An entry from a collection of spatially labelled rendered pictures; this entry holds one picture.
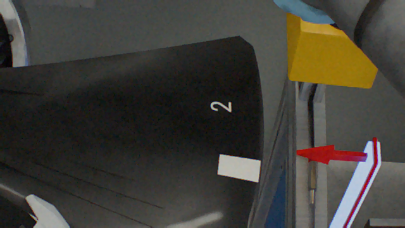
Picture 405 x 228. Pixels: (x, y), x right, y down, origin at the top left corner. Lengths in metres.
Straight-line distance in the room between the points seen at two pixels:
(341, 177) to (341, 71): 1.14
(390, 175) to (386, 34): 1.63
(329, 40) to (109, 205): 0.36
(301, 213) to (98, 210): 0.42
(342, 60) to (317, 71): 0.03
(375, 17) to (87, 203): 0.27
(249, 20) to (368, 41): 1.13
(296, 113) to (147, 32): 0.64
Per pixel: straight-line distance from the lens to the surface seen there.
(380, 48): 0.48
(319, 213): 1.00
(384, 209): 2.04
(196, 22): 1.62
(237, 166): 0.65
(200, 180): 0.64
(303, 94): 1.07
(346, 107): 1.84
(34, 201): 0.61
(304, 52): 0.90
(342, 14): 0.50
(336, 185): 2.04
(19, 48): 0.83
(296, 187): 1.02
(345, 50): 0.90
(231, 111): 0.67
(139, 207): 0.63
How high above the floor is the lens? 1.73
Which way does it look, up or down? 56 degrees down
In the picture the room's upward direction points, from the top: 7 degrees clockwise
